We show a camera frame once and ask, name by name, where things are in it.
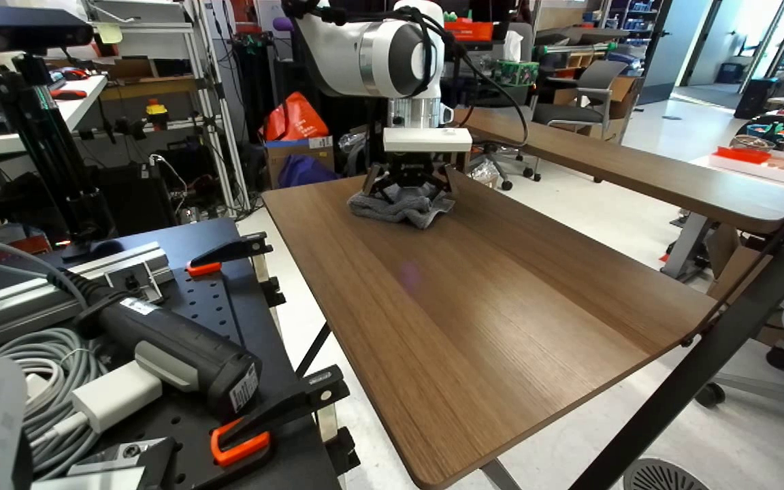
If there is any silver metal bracket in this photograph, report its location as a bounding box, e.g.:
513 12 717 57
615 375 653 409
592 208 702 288
31 436 182 490

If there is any round black fan grille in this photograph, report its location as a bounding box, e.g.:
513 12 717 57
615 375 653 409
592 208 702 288
620 455 710 490

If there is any black diagonal desk leg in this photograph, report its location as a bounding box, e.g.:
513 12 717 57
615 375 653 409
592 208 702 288
570 193 784 490

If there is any white metal rack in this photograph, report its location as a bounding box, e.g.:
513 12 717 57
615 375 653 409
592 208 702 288
91 0 255 219

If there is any blue purple bag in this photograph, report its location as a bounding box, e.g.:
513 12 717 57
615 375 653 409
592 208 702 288
275 153 341 190

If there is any large black orange clamp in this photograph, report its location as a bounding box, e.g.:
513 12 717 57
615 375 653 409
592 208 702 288
206 364 355 470

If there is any tall cardboard box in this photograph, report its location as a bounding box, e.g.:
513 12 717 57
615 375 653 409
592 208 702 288
605 73 645 145

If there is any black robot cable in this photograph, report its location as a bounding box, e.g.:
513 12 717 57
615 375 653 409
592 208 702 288
394 4 533 151

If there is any grey table leg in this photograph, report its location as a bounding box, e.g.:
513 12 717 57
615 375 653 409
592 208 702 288
660 210 713 287

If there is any chair base with wheels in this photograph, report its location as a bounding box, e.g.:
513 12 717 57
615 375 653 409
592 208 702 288
479 141 544 193

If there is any small black orange clamp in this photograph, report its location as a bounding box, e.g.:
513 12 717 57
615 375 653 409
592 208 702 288
182 228 275 281

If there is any grey cable bundle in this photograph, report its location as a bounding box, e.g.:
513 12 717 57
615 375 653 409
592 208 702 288
0 323 108 483

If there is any wooden raised shelf board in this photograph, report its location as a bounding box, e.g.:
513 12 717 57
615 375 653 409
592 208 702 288
453 106 784 238

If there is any cardboard box with label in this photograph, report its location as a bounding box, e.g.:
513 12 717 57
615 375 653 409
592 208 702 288
261 134 341 190

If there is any yellow small object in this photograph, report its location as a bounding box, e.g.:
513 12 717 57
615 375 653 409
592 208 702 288
141 97 175 132

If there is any thin black desk strut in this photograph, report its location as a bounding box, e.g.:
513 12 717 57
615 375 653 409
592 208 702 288
294 319 334 382

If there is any white power adapter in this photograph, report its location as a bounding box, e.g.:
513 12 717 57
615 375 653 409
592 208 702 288
70 357 167 436

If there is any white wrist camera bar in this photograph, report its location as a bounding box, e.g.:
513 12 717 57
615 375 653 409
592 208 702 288
382 126 476 156

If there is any green box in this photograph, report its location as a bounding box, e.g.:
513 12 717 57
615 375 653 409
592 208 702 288
495 57 541 88

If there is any white bottle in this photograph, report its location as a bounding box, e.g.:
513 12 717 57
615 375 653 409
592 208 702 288
500 28 529 66

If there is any orange tray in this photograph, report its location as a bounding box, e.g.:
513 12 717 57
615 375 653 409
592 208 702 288
713 141 775 167

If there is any purple roll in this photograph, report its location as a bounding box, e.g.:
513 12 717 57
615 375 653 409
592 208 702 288
270 12 300 38

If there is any black camera tripod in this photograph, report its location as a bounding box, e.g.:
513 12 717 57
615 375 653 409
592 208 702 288
0 51 121 246

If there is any orange bag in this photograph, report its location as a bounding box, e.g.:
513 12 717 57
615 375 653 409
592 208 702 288
261 89 334 145

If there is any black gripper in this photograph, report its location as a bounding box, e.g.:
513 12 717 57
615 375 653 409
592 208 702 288
366 151 460 205

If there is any aluminium rail profile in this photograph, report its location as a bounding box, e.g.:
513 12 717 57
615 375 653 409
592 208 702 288
0 240 178 363

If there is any white workbench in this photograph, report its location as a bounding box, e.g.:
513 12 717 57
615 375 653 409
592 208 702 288
0 70 111 164

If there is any grey cloth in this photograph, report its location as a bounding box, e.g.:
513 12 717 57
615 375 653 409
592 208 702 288
345 175 460 232

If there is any orange box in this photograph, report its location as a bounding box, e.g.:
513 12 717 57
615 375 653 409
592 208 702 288
445 16 498 46

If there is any black perforated mounting board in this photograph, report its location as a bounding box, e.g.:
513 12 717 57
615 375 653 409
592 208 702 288
39 215 366 490

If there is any black stereo camera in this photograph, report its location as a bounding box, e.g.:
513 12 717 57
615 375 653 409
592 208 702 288
0 4 95 54

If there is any dark grey handheld device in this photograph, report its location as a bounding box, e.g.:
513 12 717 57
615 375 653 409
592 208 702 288
68 270 264 421

